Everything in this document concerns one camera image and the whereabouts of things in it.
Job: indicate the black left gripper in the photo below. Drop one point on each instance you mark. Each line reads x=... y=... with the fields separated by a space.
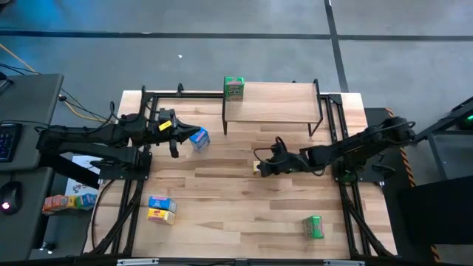
x=157 y=133

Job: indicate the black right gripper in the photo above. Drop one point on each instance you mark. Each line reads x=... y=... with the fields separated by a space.
x=284 y=164

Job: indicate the yellow cereal box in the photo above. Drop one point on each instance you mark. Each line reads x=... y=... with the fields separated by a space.
x=256 y=167
x=159 y=215

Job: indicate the blue cereal box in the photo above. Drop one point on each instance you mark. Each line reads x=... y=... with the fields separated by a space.
x=199 y=140
x=160 y=203

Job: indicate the green cereal box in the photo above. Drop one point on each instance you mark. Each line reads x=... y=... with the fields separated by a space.
x=313 y=227
x=234 y=90

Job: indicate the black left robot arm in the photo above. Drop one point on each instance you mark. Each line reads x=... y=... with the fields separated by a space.
x=85 y=138

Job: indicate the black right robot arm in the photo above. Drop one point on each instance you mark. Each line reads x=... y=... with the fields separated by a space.
x=354 y=146

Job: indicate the wooden shelf with black legs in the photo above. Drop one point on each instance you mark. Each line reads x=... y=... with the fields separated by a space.
x=281 y=103

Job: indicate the yellow tag on left gripper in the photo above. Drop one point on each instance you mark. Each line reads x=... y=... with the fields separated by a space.
x=165 y=125

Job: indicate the white printed sheet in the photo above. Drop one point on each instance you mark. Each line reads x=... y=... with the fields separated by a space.
x=82 y=162

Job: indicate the black desk support bar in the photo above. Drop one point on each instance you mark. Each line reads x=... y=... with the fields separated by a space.
x=74 y=173

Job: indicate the blue and green box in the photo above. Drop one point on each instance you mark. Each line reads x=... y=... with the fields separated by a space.
x=85 y=200

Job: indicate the small yellow box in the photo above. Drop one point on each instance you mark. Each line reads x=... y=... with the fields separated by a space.
x=71 y=201

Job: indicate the grey desk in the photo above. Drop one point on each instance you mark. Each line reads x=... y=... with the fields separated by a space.
x=33 y=99

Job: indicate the black mat with hazard stripes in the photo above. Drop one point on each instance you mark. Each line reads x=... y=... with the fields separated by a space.
x=414 y=253

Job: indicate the large black box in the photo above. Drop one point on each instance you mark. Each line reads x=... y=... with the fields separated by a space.
x=436 y=210

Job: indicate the black keyboard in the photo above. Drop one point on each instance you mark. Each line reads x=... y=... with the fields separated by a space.
x=7 y=142

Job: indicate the black desk caster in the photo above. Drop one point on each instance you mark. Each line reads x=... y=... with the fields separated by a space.
x=48 y=247

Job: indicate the black computer mouse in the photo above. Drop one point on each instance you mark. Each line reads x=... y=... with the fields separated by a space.
x=11 y=196

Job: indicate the black metal stand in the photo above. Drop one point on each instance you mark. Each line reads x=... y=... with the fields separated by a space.
x=460 y=112

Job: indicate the black aluminium table frame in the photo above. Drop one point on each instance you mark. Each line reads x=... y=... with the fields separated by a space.
x=184 y=95

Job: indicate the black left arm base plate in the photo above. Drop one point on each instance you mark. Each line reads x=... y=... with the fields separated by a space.
x=122 y=174

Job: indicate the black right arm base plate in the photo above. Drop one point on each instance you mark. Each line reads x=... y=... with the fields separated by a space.
x=366 y=176

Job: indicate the silver metal bracket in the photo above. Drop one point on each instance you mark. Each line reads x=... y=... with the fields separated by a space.
x=343 y=263
x=137 y=261

